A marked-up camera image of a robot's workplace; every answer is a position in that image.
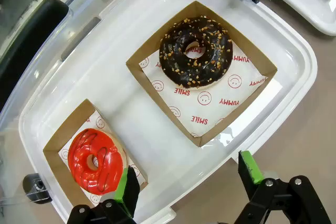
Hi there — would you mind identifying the red glazed donut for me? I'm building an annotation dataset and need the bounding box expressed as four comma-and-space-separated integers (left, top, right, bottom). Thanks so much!
67, 128, 128, 196

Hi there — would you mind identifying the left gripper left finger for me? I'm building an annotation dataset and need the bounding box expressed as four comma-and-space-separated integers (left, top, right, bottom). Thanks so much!
67, 166, 141, 224

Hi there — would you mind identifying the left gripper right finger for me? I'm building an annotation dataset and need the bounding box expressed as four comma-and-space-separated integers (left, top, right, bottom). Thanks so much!
237, 150, 333, 224

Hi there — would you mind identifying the black lid handle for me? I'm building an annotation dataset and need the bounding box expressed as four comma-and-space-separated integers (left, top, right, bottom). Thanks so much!
0, 0, 70, 113

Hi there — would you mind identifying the white display tray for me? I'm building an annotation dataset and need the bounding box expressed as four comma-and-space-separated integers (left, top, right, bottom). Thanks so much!
269, 0, 336, 37
18, 0, 318, 224

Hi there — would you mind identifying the brown cardboard donut box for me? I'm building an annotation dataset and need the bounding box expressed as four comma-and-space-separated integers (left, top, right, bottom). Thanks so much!
43, 99, 149, 209
125, 0, 278, 148

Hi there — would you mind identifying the chocolate donut with nuts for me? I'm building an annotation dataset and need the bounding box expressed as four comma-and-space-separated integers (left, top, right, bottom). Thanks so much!
159, 16, 234, 90

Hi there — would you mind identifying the white printed paper liner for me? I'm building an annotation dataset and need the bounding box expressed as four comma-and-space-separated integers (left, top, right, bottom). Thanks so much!
138, 42, 270, 138
58, 110, 148, 205

